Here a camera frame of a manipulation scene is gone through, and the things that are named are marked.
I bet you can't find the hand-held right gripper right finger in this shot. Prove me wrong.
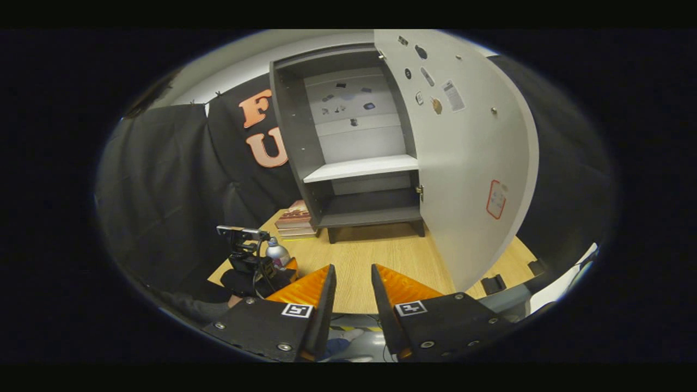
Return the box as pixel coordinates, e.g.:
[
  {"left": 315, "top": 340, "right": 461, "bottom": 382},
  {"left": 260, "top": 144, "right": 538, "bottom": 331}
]
[{"left": 371, "top": 264, "right": 516, "bottom": 362}]

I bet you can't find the black backdrop cloth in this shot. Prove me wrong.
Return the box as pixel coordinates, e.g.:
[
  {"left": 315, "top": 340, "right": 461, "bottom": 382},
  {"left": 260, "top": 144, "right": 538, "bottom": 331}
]
[{"left": 95, "top": 54, "right": 617, "bottom": 311}]

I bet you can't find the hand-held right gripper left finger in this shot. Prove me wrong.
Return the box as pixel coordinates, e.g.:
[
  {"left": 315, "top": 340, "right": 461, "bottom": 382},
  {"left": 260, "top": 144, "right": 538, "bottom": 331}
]
[{"left": 200, "top": 264, "right": 337, "bottom": 363}]

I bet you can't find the white cabinet door black handle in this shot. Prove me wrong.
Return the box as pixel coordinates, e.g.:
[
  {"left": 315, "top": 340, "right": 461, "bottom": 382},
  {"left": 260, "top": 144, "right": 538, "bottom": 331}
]
[{"left": 374, "top": 30, "right": 540, "bottom": 293}]

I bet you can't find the silver bottle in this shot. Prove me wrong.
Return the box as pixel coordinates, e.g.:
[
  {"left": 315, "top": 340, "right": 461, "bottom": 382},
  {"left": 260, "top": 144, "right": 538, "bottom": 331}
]
[{"left": 266, "top": 237, "right": 291, "bottom": 270}]

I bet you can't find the grey cabinet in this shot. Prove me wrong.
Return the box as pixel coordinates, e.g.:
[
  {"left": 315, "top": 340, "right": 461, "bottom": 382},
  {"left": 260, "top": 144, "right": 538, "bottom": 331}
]
[{"left": 270, "top": 45, "right": 426, "bottom": 244}]

